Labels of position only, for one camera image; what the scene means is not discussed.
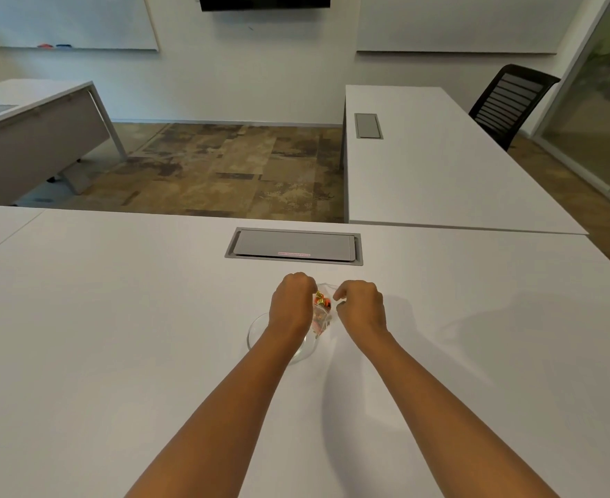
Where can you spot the clear plastic bag of candies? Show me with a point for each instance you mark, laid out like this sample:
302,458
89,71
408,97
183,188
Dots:
322,315

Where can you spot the black mesh office chair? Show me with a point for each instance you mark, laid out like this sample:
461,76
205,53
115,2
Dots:
510,103

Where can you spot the white wall whiteboard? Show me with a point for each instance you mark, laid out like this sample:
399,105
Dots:
66,20

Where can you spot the person's right fingers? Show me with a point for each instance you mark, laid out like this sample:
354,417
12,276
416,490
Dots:
344,298

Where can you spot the black wall television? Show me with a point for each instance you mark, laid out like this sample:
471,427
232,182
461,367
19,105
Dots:
263,1

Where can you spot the person's right forearm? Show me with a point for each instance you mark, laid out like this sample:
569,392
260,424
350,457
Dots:
440,425

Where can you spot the person's left forearm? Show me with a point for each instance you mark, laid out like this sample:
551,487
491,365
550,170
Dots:
211,425

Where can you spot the glass partition wall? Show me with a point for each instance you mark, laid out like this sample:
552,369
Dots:
595,93

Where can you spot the clear glass bowl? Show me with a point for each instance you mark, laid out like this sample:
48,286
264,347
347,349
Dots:
305,343

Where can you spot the white office desk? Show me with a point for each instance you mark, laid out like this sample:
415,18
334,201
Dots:
440,160
30,139

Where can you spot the person's left fingers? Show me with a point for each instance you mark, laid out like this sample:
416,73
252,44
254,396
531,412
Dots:
305,283

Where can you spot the person's right hand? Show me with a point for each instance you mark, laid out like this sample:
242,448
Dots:
363,313

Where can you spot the person's left hand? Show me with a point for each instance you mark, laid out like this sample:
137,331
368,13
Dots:
289,305

